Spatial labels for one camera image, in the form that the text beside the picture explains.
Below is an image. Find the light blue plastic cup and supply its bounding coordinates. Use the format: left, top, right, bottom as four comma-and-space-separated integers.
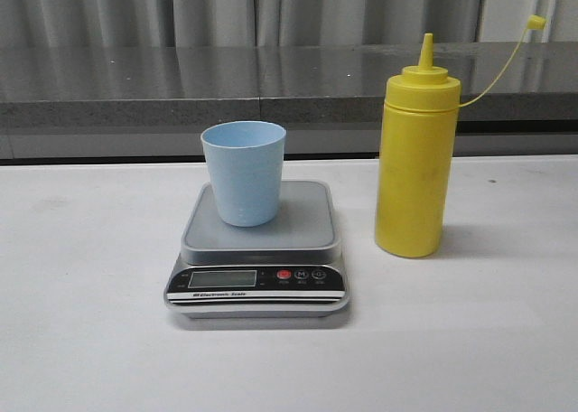
200, 121, 286, 227

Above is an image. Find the yellow squeeze bottle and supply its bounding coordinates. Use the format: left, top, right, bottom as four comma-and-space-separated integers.
374, 14, 547, 259

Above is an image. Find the silver digital kitchen scale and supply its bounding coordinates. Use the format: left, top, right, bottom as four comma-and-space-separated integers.
163, 180, 350, 318

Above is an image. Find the grey stone counter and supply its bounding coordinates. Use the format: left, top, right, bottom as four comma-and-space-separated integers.
1, 42, 577, 164

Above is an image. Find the grey curtain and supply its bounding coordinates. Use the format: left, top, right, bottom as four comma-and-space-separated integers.
1, 0, 577, 48

